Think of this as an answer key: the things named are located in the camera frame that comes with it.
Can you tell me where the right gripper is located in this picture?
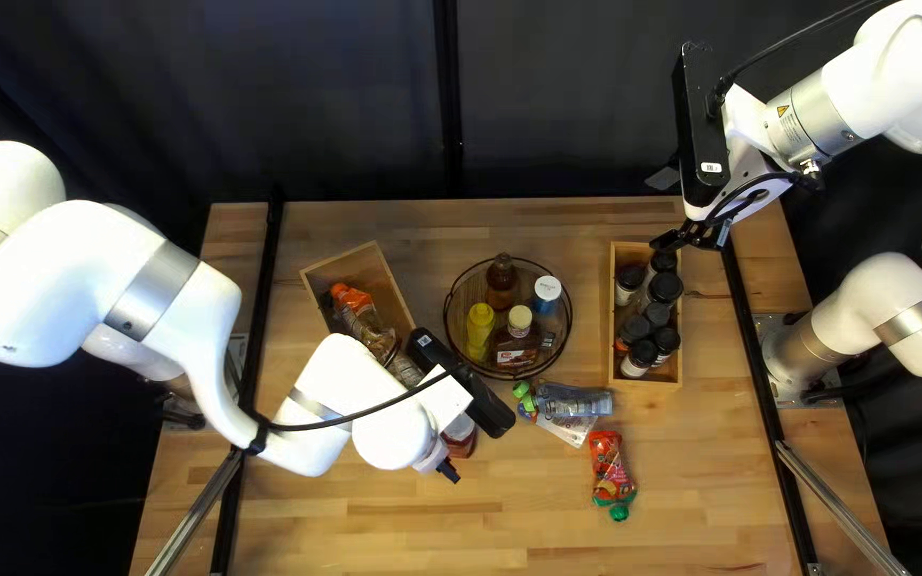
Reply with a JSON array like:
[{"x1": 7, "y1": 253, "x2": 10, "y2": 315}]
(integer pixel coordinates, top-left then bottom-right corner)
[{"x1": 642, "y1": 84, "x2": 801, "y2": 254}]

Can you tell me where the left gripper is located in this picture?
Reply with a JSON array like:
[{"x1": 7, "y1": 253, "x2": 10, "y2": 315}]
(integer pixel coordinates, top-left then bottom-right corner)
[{"x1": 411, "y1": 364, "x2": 479, "y2": 486}]

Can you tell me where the red ketchup bottle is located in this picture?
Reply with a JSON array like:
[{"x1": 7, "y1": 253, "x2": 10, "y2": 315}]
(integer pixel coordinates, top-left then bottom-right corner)
[{"x1": 439, "y1": 414, "x2": 479, "y2": 460}]

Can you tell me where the yellow mustard bottle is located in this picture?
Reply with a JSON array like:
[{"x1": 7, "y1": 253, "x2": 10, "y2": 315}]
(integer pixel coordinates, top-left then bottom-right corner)
[{"x1": 464, "y1": 301, "x2": 497, "y2": 363}]

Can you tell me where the clear green baby food pouch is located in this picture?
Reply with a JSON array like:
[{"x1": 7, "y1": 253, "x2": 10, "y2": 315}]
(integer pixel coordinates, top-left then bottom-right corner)
[{"x1": 385, "y1": 350, "x2": 430, "y2": 390}]

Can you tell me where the blue baby food pouch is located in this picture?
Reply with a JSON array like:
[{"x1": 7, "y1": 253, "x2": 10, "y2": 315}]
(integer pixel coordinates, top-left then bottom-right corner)
[{"x1": 517, "y1": 381, "x2": 615, "y2": 422}]

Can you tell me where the red baby food pouch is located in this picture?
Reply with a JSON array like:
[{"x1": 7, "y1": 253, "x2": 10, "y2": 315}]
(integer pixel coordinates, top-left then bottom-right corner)
[{"x1": 587, "y1": 430, "x2": 639, "y2": 523}]

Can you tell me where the yellow-brown baby food pouch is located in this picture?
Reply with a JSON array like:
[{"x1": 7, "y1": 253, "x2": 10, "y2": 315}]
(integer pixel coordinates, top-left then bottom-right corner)
[{"x1": 329, "y1": 282, "x2": 398, "y2": 361}]

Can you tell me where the white pouch light green cap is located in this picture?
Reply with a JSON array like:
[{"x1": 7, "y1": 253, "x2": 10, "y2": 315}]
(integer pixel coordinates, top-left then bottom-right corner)
[{"x1": 511, "y1": 381, "x2": 600, "y2": 449}]

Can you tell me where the dark brown sauce bottle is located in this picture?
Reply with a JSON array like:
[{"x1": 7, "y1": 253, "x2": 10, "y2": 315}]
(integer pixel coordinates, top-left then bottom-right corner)
[{"x1": 495, "y1": 304, "x2": 547, "y2": 371}]

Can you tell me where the tall dressing bottle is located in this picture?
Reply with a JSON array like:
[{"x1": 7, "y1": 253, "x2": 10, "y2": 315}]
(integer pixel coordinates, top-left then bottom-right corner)
[{"x1": 530, "y1": 274, "x2": 563, "y2": 319}]

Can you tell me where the wooden box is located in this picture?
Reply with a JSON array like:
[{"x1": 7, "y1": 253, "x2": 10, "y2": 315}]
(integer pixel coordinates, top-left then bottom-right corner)
[
  {"x1": 608, "y1": 240, "x2": 685, "y2": 391},
  {"x1": 298, "y1": 239, "x2": 432, "y2": 385}
]

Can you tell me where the brown hot sauce bottle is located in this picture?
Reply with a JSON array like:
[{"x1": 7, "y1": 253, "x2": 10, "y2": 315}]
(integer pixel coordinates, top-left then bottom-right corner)
[{"x1": 484, "y1": 251, "x2": 520, "y2": 312}]

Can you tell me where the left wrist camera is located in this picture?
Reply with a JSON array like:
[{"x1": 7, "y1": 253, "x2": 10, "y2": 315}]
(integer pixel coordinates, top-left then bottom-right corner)
[{"x1": 404, "y1": 326, "x2": 517, "y2": 440}]

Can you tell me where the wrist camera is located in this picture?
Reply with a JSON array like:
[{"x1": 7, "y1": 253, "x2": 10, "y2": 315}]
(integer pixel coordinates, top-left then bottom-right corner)
[
  {"x1": 404, "y1": 326, "x2": 517, "y2": 440},
  {"x1": 671, "y1": 40, "x2": 733, "y2": 212}
]

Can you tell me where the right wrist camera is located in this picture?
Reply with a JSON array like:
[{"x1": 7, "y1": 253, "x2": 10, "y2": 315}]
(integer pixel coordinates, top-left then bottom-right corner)
[{"x1": 671, "y1": 40, "x2": 733, "y2": 212}]

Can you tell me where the round black wire rack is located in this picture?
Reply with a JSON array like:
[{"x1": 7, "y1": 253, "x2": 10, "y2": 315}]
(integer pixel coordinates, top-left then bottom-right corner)
[{"x1": 442, "y1": 255, "x2": 575, "y2": 382}]

